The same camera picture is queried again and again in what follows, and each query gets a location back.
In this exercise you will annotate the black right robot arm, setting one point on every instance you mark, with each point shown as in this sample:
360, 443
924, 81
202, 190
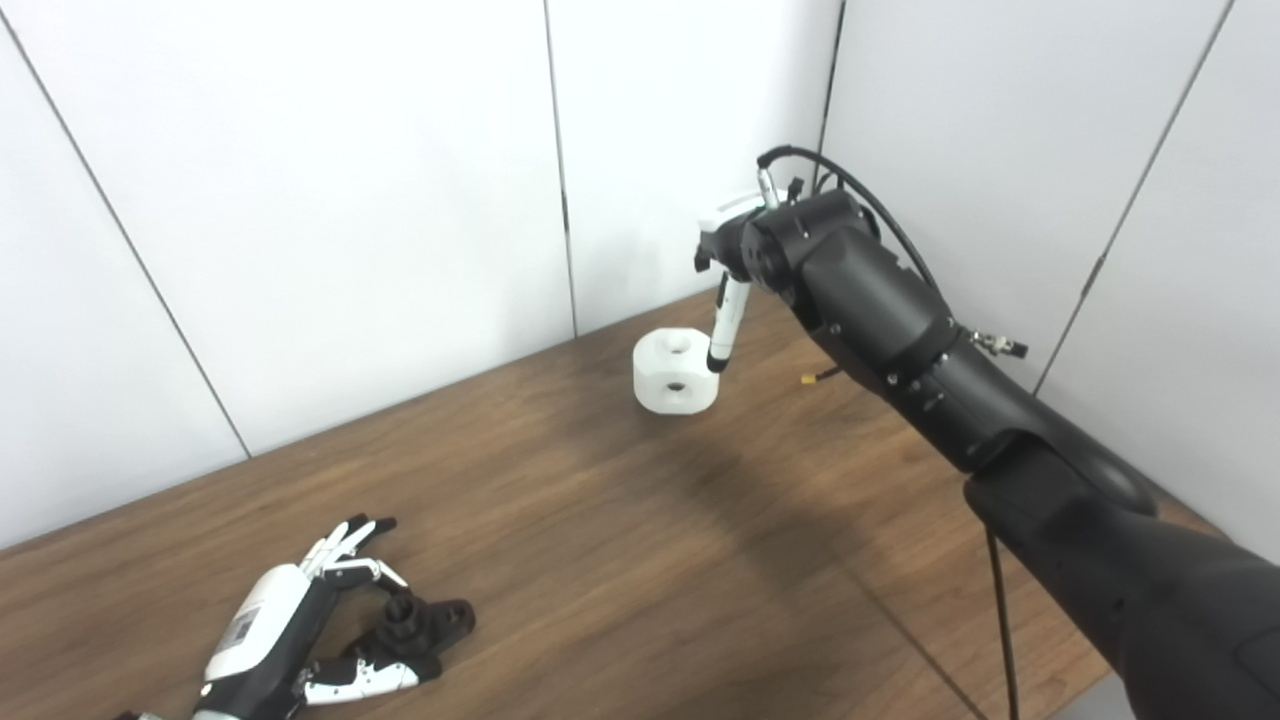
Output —
900, 320

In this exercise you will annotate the black plastic flanged holder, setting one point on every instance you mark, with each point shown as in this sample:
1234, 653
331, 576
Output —
440, 620

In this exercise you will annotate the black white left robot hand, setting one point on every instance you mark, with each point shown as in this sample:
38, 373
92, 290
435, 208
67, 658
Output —
265, 630

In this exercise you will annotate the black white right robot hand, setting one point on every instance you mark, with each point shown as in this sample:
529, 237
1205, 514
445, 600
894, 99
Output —
725, 250

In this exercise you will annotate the round white plastic piece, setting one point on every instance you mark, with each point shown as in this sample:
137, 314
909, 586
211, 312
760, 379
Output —
650, 375

